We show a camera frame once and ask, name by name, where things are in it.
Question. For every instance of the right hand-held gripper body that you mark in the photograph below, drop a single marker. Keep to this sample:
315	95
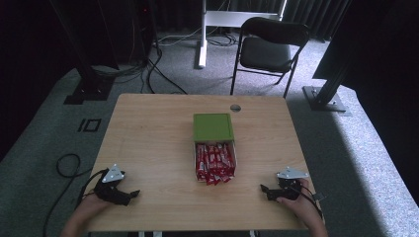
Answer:
287	190

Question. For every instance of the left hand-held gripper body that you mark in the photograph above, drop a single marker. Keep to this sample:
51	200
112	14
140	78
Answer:
112	192

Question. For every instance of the person's left hand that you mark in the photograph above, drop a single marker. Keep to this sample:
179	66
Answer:
94	205

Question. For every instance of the person's right hand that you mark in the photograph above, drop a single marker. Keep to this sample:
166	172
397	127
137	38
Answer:
304	205

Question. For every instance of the pile of red snack packets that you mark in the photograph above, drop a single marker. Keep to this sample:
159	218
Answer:
214	163

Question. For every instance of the green drawer box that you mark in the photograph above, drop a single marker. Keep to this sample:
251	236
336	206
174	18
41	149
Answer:
212	127

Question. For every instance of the grey table grommet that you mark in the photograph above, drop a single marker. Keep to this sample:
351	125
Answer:
235	108

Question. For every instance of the black metal stand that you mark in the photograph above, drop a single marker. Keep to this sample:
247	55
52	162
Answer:
89	82
324	97

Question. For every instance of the black folding chair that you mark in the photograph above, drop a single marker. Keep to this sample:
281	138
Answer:
266	52

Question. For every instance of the dark flat panel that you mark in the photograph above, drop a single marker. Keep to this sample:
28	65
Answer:
349	39

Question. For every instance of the dark curtain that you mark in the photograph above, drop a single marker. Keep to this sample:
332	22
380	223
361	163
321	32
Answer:
316	15

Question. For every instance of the white desk frame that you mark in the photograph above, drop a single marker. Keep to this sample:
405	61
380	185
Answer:
230	18

